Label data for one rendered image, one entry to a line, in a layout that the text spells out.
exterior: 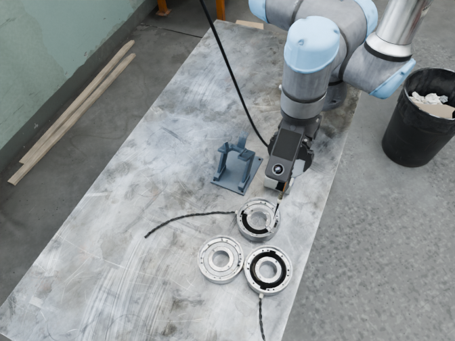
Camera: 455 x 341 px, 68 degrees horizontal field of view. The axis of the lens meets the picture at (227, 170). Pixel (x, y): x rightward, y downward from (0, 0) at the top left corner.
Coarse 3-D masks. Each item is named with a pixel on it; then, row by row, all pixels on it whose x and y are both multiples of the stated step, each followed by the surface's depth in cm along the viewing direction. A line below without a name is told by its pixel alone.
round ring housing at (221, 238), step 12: (216, 240) 80; (228, 240) 80; (204, 252) 80; (216, 252) 79; (228, 252) 78; (240, 252) 78; (228, 264) 76; (240, 264) 76; (204, 276) 76; (216, 276) 75; (228, 276) 75
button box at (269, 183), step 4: (268, 180) 87; (272, 180) 86; (292, 180) 86; (264, 184) 90; (268, 184) 89; (272, 184) 88; (276, 184) 87; (292, 184) 88; (272, 188) 89; (288, 188) 86; (288, 192) 88
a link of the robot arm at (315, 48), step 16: (320, 16) 50; (288, 32) 49; (304, 32) 48; (320, 32) 48; (336, 32) 48; (288, 48) 49; (304, 48) 47; (320, 48) 47; (336, 48) 48; (288, 64) 51; (304, 64) 49; (320, 64) 49; (336, 64) 52; (288, 80) 53; (304, 80) 51; (320, 80) 52; (288, 96) 56; (304, 96) 54; (320, 96) 55
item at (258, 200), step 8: (248, 200) 84; (256, 200) 85; (264, 200) 84; (240, 208) 83; (256, 208) 84; (272, 208) 84; (248, 216) 83; (256, 216) 86; (264, 216) 84; (280, 216) 81; (240, 224) 82; (248, 224) 82; (264, 224) 81; (248, 232) 80; (272, 232) 79; (256, 240) 80; (264, 240) 80
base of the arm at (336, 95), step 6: (330, 84) 97; (336, 84) 98; (342, 84) 99; (330, 90) 99; (336, 90) 100; (342, 90) 101; (330, 96) 100; (336, 96) 101; (342, 96) 102; (324, 102) 101; (330, 102) 102; (336, 102) 102; (342, 102) 104; (324, 108) 103; (330, 108) 103
